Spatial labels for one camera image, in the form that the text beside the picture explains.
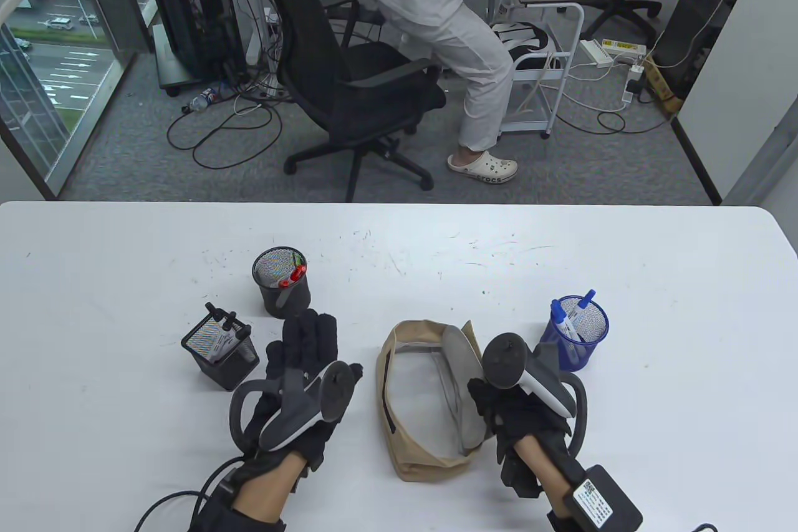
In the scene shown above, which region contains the black floor cable loop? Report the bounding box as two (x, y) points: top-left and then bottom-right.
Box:
(166, 97), (283, 170)

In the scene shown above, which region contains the person's right forearm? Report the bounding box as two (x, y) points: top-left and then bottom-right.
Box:
(514, 435), (580, 511)

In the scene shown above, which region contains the white rolling cart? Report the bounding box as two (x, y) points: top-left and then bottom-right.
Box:
(499, 2), (585, 140)

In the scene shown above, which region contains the black mesh office chair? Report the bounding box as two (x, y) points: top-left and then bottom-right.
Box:
(246, 0), (448, 202)

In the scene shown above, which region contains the person's left hand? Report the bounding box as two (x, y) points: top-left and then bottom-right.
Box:
(246, 309), (363, 472)

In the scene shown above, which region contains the white plug adapter strip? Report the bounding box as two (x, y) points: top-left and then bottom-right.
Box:
(622, 64), (646, 104)

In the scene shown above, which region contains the grey and white hand controller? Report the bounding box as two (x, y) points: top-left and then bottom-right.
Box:
(229, 360), (356, 455)
(482, 332), (589, 455)

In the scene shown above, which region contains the beige velcro pouch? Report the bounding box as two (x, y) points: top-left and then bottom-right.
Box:
(377, 319), (502, 483)

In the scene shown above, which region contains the square black mesh pen holder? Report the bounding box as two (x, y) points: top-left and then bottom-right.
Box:
(181, 302), (261, 392)

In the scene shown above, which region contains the grey wheeled tower stand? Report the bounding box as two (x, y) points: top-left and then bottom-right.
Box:
(151, 26), (188, 97)

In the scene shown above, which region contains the tangle of desk cables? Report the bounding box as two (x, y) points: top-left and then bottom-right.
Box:
(234, 0), (287, 101)

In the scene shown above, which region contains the black computer tower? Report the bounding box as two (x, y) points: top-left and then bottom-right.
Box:
(147, 0), (247, 80)

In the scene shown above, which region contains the glass window panel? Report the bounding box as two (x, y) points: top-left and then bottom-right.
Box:
(0, 0), (137, 199)

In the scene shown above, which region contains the white floor cable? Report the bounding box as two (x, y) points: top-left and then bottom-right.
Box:
(552, 61), (674, 135)

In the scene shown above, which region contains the blue mesh pen holder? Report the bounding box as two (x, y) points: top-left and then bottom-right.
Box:
(539, 297), (609, 370)

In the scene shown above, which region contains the plastic bottle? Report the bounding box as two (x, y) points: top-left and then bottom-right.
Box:
(187, 87), (220, 113)

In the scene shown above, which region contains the black and white bag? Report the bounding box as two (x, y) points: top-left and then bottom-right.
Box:
(489, 22), (550, 59)

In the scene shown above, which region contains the round black mesh pen holder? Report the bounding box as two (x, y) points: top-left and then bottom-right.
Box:
(252, 246), (312, 319)

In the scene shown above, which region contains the black labelled wrist box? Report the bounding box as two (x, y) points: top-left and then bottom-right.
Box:
(547, 463), (643, 532)

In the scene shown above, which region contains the person's right hand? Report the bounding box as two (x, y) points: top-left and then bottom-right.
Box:
(468, 377), (573, 498)

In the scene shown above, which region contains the black equipment case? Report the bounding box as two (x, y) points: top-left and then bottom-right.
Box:
(655, 0), (736, 101)

